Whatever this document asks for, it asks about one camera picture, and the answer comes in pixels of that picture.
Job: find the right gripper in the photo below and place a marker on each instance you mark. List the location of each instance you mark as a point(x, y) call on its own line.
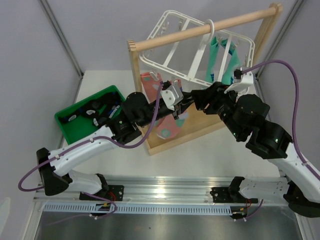
point(211, 95)

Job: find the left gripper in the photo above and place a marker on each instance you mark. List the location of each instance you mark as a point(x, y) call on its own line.
point(187, 99)

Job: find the pink sock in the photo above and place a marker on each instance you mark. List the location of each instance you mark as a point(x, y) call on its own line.
point(168, 127)
point(151, 82)

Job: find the white plastic clip hanger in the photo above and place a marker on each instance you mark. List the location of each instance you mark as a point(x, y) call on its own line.
point(188, 60)

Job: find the black sock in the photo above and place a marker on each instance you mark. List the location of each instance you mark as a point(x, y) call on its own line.
point(99, 110)

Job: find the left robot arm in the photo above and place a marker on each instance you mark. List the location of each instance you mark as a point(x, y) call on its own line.
point(57, 167)

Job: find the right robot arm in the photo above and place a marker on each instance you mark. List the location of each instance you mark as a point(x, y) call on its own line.
point(245, 117)

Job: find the wooden hanging rack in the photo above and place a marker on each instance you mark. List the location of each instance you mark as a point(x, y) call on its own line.
point(256, 25)

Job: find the right green blue sock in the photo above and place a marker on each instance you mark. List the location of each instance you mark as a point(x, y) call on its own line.
point(234, 62)

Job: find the green blue sock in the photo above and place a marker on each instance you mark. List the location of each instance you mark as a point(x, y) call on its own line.
point(212, 71)
point(234, 62)

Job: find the left green blue sock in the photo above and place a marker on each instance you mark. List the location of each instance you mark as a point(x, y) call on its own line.
point(212, 71)

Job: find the green plastic bin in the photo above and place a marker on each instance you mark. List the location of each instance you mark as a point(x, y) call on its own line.
point(81, 127)

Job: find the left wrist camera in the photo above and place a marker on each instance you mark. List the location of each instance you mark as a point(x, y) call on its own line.
point(172, 96)

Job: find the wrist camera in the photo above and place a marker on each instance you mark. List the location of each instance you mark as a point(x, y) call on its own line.
point(172, 96)
point(243, 79)

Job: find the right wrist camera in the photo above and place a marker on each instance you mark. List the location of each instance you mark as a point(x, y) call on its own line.
point(243, 79)

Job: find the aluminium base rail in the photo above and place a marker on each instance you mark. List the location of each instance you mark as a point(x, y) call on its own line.
point(164, 190)

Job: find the white slotted cable duct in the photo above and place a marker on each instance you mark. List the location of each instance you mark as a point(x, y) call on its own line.
point(130, 208)

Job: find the aluminium frame post right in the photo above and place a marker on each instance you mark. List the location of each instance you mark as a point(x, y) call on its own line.
point(283, 27)

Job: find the aluminium frame post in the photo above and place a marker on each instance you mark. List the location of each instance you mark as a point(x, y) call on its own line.
point(53, 21)
point(283, 27)

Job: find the aluminium frame post left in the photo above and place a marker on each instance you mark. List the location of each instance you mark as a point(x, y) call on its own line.
point(53, 21)

